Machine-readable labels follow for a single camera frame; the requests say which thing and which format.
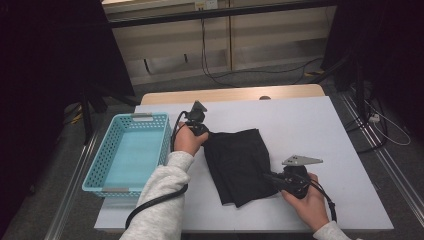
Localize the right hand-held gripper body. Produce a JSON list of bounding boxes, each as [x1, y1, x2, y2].
[[279, 154, 324, 200]]

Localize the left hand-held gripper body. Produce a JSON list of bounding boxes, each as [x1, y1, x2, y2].
[[184, 100, 212, 137]]

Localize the black pants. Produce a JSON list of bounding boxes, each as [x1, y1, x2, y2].
[[203, 128, 284, 208]]

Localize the light blue plastic basket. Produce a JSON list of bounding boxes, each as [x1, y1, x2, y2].
[[81, 112, 172, 200]]

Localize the person's left hand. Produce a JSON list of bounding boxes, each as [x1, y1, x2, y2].
[[173, 121, 210, 157]]

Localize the person's right hand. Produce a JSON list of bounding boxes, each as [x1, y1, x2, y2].
[[280, 172, 330, 233]]

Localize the black stand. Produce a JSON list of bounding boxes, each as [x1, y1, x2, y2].
[[308, 54, 389, 154], [79, 83, 141, 146]]

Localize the beige wooden cabinet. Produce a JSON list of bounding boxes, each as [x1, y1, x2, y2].
[[101, 0, 338, 86]]

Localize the black metal bar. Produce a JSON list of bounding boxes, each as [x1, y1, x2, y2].
[[108, 0, 339, 29]]

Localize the black curtain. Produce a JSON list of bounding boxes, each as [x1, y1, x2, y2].
[[0, 0, 136, 234], [321, 0, 424, 141]]

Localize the right hand-held gripper black cable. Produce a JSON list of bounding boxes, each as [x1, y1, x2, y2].
[[298, 173, 338, 224]]

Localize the hand-held gripper black cable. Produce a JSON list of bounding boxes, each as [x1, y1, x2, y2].
[[124, 110, 189, 230], [298, 173, 338, 224]]

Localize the black hanging cable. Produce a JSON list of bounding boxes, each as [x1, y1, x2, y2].
[[199, 18, 324, 89]]

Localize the left hand-held gripper black cable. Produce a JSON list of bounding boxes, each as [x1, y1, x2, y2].
[[124, 110, 189, 230]]

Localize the aluminium floor rail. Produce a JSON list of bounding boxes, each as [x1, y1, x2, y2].
[[44, 131, 101, 240], [339, 89, 424, 228]]

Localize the white cable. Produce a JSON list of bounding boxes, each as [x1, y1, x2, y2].
[[363, 99, 412, 147]]

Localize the white wall socket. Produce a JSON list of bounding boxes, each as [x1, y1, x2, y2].
[[194, 0, 219, 11]]

